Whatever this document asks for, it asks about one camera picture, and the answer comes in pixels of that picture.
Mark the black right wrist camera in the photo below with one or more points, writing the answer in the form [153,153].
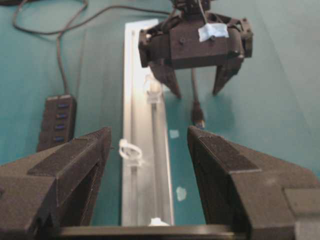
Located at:
[189,8]

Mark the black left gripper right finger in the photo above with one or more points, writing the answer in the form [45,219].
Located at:
[263,196]

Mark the aluminium extrusion rail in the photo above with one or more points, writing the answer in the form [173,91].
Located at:
[147,198]

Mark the black USB hub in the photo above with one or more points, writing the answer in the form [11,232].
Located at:
[58,121]

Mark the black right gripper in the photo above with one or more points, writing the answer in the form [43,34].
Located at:
[179,47]

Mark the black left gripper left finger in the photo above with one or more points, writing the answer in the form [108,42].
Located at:
[56,187]

